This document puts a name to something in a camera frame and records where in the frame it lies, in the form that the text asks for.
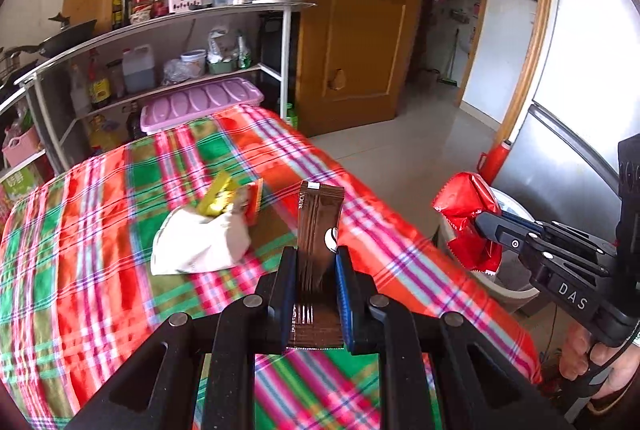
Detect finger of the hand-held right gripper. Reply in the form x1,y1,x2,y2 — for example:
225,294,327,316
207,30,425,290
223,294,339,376
505,215,619,259
474,211,609,279

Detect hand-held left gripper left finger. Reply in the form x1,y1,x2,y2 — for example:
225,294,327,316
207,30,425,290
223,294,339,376
65,246,301,430

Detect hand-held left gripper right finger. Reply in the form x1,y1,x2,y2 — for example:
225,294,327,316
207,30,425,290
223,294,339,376
334,246,576,430

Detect grey round waste bin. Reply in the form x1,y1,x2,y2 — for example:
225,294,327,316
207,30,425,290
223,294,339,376
439,187,542,307

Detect red plastic wrapper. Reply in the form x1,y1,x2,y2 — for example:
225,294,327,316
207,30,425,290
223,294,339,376
432,171,504,277

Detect brown snack packet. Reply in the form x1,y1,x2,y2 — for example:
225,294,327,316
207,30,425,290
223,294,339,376
287,180,347,352

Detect person's right hand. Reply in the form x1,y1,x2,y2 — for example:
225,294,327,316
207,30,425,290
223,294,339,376
559,326,640,415

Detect red canister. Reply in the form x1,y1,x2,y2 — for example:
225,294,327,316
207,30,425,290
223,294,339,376
477,140,514,187

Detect white plastic bag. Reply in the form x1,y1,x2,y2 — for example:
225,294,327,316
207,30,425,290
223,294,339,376
150,205,252,277

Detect yellow snack wrapper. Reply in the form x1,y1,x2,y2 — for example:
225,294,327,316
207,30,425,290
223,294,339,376
196,172,239,217

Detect mop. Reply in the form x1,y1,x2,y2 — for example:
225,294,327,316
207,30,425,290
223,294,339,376
439,27,461,88

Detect plaid tablecloth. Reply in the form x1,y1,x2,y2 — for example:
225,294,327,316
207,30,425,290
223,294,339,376
0,104,543,430

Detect silver refrigerator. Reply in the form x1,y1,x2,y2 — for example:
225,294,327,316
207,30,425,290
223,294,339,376
492,0,640,231

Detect dark bottle under shelf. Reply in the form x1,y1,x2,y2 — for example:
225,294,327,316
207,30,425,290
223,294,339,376
125,102,144,141

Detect green plastic basin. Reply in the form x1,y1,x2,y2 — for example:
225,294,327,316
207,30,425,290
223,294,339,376
206,57,239,75

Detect green packet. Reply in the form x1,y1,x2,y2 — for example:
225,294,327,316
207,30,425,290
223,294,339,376
236,32,253,70

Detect yellow cooking oil bottle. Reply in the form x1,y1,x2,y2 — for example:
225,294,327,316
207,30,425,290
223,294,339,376
84,112,126,154

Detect crumpled clear plastic bag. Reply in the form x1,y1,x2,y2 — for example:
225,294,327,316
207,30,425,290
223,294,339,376
161,58,191,86

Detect white plastic tub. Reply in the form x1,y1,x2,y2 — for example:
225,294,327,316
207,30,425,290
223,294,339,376
180,50,208,78

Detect wooden door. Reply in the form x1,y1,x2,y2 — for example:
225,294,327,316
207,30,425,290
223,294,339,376
295,0,432,139

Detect white bag on shelf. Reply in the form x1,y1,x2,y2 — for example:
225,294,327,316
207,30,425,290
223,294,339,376
207,27,234,63

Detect dark liquid plastic jug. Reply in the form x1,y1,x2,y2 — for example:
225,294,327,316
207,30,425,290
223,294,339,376
121,44,157,94

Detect soy sauce bottle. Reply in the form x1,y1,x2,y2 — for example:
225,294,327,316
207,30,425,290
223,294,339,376
87,52,112,109

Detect green carton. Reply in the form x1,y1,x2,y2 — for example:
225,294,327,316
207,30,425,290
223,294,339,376
0,161,47,207

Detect clear plastic bottle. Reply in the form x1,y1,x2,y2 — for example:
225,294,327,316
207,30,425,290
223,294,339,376
69,64,91,119

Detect white metal shelf rack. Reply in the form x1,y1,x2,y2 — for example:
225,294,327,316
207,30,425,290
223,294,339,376
0,0,317,211

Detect pink plastic basket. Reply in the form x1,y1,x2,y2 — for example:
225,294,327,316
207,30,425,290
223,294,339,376
1,125,44,169

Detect black wok pan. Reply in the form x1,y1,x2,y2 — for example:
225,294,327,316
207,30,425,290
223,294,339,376
0,20,98,60

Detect wooden door frame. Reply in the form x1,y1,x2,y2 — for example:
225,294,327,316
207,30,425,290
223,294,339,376
492,0,559,157

